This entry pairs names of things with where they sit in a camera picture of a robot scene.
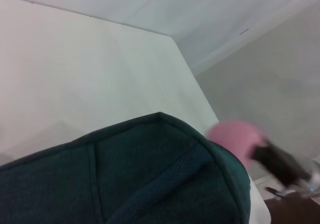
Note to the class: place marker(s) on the dark teal fabric lunch bag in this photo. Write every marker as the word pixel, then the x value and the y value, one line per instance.
pixel 125 171

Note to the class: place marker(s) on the pink toy peach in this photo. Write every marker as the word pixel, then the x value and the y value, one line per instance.
pixel 235 139

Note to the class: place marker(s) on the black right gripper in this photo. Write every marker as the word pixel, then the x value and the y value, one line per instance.
pixel 287 170

